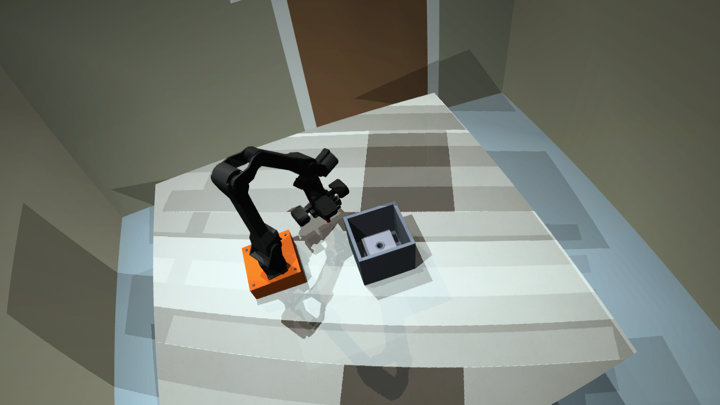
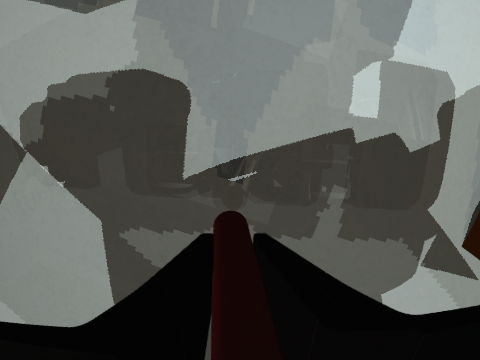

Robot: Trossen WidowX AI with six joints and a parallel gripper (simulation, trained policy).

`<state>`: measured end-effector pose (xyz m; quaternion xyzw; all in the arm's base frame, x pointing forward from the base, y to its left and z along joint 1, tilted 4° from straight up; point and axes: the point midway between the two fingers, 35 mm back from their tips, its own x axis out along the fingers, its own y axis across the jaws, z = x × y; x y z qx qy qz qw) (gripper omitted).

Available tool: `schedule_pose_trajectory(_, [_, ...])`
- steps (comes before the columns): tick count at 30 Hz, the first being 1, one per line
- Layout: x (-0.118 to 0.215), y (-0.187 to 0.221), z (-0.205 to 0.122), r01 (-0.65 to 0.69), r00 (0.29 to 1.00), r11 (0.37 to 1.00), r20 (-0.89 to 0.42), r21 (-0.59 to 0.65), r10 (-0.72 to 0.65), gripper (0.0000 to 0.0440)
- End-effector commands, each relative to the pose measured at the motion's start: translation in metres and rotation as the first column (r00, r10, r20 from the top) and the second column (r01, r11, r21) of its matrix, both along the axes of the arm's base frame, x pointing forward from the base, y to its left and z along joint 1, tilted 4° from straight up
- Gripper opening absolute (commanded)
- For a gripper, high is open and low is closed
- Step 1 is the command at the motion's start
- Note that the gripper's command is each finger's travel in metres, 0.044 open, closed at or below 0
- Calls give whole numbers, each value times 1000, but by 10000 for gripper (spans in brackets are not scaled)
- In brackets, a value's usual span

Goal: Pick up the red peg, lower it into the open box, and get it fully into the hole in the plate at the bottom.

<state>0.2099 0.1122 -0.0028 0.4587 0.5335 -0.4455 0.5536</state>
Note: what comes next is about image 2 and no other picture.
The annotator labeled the dark red peg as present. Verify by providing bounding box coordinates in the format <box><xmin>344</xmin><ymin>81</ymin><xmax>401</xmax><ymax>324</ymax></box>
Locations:
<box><xmin>211</xmin><ymin>211</ymin><xmax>283</xmax><ymax>360</ymax></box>

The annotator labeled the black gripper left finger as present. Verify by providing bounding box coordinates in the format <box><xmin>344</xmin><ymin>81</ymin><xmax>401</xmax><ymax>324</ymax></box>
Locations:
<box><xmin>0</xmin><ymin>233</ymin><xmax>213</xmax><ymax>360</ymax></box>

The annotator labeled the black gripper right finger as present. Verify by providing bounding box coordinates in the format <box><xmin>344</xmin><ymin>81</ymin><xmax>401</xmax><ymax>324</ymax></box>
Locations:
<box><xmin>253</xmin><ymin>233</ymin><xmax>480</xmax><ymax>360</ymax></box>

